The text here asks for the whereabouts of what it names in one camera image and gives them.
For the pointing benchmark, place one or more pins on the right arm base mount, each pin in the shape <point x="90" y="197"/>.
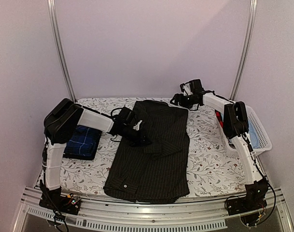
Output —
<point x="254" y="199"/>

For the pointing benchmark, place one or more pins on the folded blue plaid shirt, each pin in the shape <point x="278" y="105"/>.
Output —
<point x="83" y="141"/>

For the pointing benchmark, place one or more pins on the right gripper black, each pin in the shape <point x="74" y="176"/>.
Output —
<point x="176" y="96"/>

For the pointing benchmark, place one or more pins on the aluminium frame post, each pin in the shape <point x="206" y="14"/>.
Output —
<point x="59" y="48"/>
<point x="245" y="48"/>

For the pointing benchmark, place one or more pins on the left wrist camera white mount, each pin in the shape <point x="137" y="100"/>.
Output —
<point x="138" y="126"/>

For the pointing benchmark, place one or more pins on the floral patterned tablecloth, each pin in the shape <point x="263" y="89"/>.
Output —
<point x="209" y="170"/>

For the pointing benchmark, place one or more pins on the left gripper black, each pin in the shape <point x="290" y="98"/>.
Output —
<point x="139" y="141"/>

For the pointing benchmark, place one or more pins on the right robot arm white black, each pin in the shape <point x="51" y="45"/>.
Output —
<point x="235" y="127"/>

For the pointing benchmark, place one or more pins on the aluminium front rail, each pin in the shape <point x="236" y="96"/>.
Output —
<point x="105" y="214"/>

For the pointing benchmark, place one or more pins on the right aluminium frame post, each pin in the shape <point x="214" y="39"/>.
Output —
<point x="245" y="48"/>

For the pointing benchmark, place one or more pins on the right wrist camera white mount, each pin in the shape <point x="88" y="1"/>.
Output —
<point x="185" y="89"/>

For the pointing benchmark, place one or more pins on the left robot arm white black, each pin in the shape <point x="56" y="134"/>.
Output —
<point x="61" y="122"/>

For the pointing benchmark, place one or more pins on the black pinstriped long sleeve shirt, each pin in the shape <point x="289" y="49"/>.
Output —
<point x="155" y="173"/>

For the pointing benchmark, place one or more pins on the light blue shirt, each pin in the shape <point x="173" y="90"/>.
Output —
<point x="253" y="136"/>

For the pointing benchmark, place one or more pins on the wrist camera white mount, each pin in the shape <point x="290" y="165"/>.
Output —
<point x="138" y="126"/>
<point x="185" y="89"/>

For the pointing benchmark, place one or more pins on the white plastic laundry basket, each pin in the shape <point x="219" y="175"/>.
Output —
<point x="264" y="140"/>

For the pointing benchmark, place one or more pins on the red black garment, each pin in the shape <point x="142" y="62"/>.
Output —
<point x="219" y="118"/>

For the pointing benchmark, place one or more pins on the left aluminium frame post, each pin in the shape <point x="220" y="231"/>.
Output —
<point x="59" y="48"/>

